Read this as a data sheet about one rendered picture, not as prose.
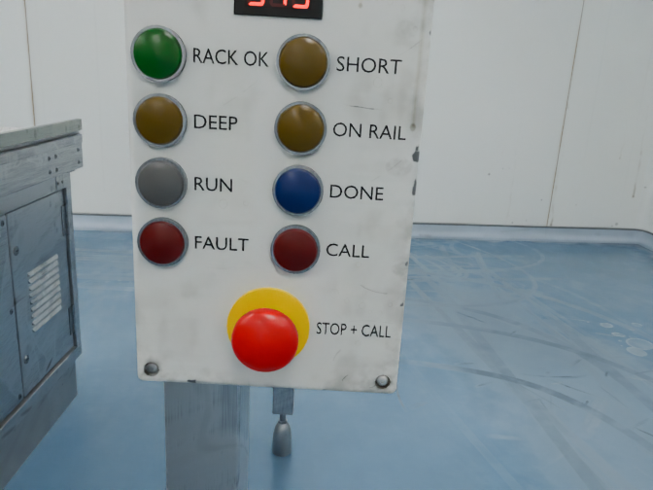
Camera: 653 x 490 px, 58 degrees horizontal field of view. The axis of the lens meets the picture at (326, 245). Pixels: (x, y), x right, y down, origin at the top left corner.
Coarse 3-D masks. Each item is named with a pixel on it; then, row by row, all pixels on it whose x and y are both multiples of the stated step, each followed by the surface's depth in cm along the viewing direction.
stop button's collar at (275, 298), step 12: (264, 288) 37; (276, 288) 37; (240, 300) 37; (252, 300) 37; (264, 300) 37; (276, 300) 37; (288, 300) 37; (240, 312) 37; (288, 312) 37; (300, 312) 37; (228, 324) 37; (300, 324) 37; (324, 324) 37; (336, 324) 37; (228, 336) 37; (300, 336) 37; (300, 348) 38
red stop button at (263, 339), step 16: (240, 320) 35; (256, 320) 34; (272, 320) 34; (288, 320) 35; (240, 336) 35; (256, 336) 34; (272, 336) 34; (288, 336) 35; (240, 352) 35; (256, 352) 35; (272, 352) 35; (288, 352) 35; (256, 368) 35; (272, 368) 35
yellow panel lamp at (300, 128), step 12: (288, 108) 33; (300, 108) 33; (312, 108) 33; (288, 120) 33; (300, 120) 33; (312, 120) 33; (288, 132) 33; (300, 132) 33; (312, 132) 33; (288, 144) 34; (300, 144) 33; (312, 144) 34
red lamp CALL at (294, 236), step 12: (276, 240) 35; (288, 240) 35; (300, 240) 35; (312, 240) 35; (276, 252) 35; (288, 252) 35; (300, 252) 35; (312, 252) 35; (288, 264) 35; (300, 264) 35
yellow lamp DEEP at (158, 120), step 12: (156, 96) 33; (144, 108) 33; (156, 108) 33; (168, 108) 33; (144, 120) 33; (156, 120) 33; (168, 120) 33; (180, 120) 33; (144, 132) 33; (156, 132) 33; (168, 132) 33; (180, 132) 34
